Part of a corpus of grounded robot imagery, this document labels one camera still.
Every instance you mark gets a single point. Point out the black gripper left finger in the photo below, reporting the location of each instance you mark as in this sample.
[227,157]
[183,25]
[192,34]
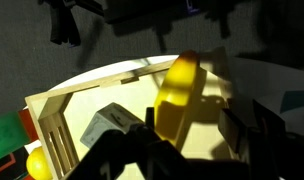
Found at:
[157,159]

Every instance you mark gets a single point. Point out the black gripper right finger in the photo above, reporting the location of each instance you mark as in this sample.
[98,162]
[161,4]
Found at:
[255,146]

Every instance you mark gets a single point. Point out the yellow banana toy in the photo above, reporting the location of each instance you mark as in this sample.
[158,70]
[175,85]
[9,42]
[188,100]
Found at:
[174,97]

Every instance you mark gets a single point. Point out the wooden tray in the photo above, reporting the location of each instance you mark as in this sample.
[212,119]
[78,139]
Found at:
[61,115]

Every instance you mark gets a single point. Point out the yellow ball toy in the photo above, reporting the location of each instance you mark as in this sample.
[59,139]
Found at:
[37,166]

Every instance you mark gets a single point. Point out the grey cube block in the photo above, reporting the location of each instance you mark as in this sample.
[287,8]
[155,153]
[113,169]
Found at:
[111,117]

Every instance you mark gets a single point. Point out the orange block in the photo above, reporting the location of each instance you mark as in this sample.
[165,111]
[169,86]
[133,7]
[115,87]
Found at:
[28,124]

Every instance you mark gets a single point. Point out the green block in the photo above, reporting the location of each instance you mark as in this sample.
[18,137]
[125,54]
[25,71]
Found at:
[12,133]

